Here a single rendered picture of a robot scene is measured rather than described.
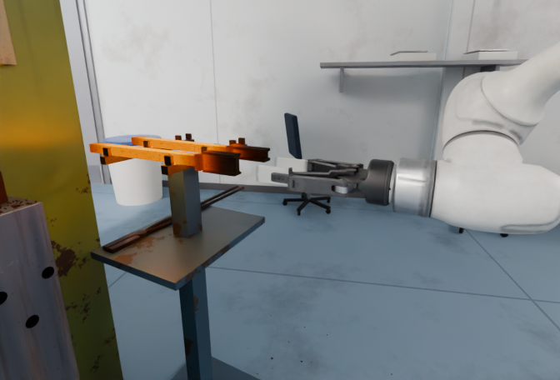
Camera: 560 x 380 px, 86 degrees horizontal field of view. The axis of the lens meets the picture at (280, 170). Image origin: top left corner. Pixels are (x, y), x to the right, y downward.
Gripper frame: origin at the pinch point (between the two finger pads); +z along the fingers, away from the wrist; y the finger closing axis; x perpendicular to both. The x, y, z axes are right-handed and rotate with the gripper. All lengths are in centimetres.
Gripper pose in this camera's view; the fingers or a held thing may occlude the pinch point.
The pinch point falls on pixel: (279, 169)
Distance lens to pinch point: 57.5
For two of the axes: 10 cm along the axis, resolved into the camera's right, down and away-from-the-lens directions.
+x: 0.0, -9.7, -2.6
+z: -9.0, -1.1, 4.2
